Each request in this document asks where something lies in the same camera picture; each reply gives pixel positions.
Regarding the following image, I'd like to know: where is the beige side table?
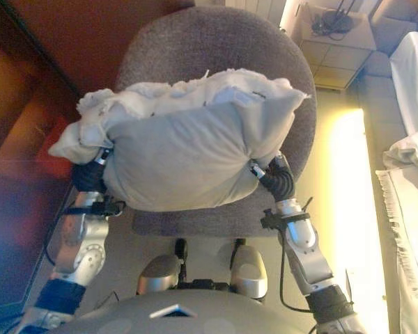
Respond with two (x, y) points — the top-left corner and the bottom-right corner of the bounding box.
(297, 2), (378, 92)

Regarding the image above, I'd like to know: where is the white sheet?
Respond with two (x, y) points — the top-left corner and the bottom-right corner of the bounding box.
(389, 31), (418, 136)

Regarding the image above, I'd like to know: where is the cream fringed blanket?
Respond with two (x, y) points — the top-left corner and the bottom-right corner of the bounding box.
(375, 166), (418, 334)

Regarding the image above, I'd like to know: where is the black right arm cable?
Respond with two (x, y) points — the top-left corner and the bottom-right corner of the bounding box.
(279, 239), (318, 312)

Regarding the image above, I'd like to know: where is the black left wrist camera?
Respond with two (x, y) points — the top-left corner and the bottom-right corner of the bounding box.
(90, 200), (125, 216)

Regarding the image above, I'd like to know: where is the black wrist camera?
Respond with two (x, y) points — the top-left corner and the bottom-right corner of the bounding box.
(90, 200), (125, 216)
(260, 207), (283, 230)

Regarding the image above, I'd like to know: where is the dark brown wooden cabinet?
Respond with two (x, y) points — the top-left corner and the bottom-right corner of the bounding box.
(0, 0), (196, 303)

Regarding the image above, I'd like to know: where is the left silver robot leg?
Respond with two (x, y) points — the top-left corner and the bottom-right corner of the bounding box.
(136, 238), (189, 296)

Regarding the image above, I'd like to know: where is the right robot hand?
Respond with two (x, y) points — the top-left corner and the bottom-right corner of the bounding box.
(247, 154), (297, 202)

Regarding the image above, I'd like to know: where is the black lamp base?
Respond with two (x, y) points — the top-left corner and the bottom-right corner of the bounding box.
(311, 0), (355, 40)

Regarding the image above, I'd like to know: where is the grey fabric armchair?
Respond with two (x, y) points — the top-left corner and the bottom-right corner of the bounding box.
(114, 6), (318, 241)

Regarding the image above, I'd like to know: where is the grey robot torso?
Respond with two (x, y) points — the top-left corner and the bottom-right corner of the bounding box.
(54, 278), (321, 334)

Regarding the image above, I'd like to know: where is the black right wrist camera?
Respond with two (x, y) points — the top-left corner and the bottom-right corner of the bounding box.
(260, 207), (283, 230)

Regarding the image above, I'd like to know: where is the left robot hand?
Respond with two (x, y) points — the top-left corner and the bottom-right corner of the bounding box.
(71, 148), (114, 194)

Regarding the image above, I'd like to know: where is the white pillow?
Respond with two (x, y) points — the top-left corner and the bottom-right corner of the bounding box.
(382, 127), (418, 171)

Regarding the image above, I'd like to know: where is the white frayed cushion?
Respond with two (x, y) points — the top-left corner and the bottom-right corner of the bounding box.
(48, 68), (313, 209)

